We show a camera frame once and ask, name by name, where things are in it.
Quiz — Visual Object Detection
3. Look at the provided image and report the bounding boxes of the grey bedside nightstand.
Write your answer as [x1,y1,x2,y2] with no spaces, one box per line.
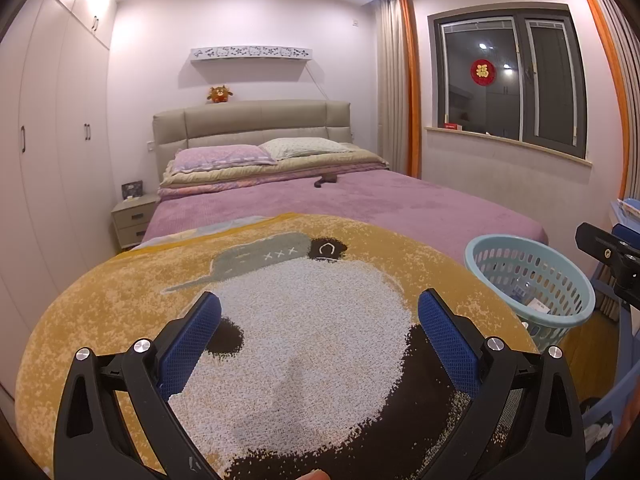
[111,194,158,250]

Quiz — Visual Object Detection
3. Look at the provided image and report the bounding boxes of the orange plush toy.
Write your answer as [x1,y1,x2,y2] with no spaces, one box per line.
[207,84,233,104]

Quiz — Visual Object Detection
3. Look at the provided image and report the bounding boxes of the books on desk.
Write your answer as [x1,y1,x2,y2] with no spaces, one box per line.
[617,198,640,220]

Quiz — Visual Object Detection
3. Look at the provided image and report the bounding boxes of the white built-in wardrobe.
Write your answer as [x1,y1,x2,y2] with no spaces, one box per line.
[1,0,116,396]

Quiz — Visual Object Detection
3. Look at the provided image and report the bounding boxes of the red round window decoration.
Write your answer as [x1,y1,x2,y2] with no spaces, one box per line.
[470,58,497,87]

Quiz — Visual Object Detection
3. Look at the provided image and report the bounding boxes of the dark framed window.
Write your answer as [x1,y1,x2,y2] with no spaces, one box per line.
[430,2,587,159]

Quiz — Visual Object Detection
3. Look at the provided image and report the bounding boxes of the beige orange left curtain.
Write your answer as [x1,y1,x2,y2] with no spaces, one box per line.
[374,0,422,178]

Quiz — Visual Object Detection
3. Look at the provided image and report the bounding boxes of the white patterned pillow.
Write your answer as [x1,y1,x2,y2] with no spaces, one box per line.
[259,138,352,160]

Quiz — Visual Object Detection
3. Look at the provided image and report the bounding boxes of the small picture frame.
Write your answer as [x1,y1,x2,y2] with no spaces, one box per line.
[122,180,144,200]

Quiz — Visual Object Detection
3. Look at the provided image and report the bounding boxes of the white milk carton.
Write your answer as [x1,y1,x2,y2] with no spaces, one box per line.
[526,298,550,314]

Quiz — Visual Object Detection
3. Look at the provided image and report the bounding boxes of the purple pillow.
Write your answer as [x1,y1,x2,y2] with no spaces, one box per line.
[171,144,276,174]

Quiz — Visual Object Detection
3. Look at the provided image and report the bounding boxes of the dark object on bed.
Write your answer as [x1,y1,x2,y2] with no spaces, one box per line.
[314,174,337,188]

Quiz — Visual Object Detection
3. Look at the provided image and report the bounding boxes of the person's left hand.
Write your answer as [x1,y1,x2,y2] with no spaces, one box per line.
[297,469,330,480]

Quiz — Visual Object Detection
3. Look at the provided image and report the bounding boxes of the bed with purple cover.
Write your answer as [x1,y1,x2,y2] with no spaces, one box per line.
[144,168,548,261]

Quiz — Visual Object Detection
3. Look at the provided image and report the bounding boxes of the beige orange curtain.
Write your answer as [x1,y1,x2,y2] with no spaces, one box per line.
[587,0,639,198]
[374,0,422,178]

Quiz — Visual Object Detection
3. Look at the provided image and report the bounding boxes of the beige orange right curtain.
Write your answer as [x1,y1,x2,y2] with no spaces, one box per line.
[587,0,639,198]

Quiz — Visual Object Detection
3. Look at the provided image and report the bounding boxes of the beige padded headboard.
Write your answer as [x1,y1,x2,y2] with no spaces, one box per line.
[152,100,354,176]

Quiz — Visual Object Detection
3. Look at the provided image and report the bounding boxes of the folded beige quilt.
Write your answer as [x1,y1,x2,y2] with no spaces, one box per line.
[157,148,388,200]

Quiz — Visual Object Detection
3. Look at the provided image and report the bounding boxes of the light blue plastic laundry basket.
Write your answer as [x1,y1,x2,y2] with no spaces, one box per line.
[464,234,596,350]

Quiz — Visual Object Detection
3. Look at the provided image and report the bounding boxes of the white decorative wall shelf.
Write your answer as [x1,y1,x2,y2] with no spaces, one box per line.
[189,44,314,62]

